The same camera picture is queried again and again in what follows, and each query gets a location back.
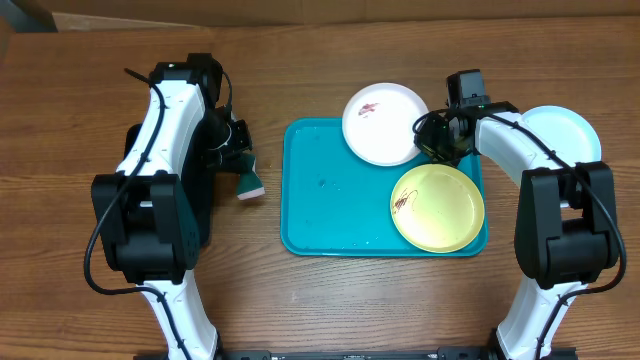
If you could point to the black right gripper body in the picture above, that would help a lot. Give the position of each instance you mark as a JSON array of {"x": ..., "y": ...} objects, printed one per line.
[{"x": 439, "y": 140}]

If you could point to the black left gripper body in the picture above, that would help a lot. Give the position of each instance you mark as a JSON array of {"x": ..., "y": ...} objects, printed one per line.
[{"x": 226, "y": 143}]

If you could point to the pink green sponge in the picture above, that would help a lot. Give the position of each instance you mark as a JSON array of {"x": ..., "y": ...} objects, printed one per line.
[{"x": 249, "y": 184}]

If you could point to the white plate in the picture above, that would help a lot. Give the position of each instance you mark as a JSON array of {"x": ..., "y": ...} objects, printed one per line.
[{"x": 377, "y": 123}]

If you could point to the yellow plate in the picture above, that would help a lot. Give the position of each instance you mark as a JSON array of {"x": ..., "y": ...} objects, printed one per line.
[{"x": 437, "y": 208}]

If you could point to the light blue plate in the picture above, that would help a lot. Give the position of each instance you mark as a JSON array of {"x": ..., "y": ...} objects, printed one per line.
[{"x": 565, "y": 131}]

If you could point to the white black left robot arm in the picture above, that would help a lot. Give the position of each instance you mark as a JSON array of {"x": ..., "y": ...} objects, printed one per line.
[{"x": 182, "y": 95}]

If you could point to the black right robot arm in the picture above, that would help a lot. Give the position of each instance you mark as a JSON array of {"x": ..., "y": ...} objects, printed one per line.
[{"x": 567, "y": 242}]

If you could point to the black plastic tray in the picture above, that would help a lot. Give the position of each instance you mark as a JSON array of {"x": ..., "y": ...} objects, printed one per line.
[{"x": 162, "y": 212}]

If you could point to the teal plastic tray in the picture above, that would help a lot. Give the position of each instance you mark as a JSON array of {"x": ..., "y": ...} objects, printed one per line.
[{"x": 332, "y": 202}]

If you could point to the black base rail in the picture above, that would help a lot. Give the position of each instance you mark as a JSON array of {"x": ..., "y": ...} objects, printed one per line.
[{"x": 350, "y": 355}]

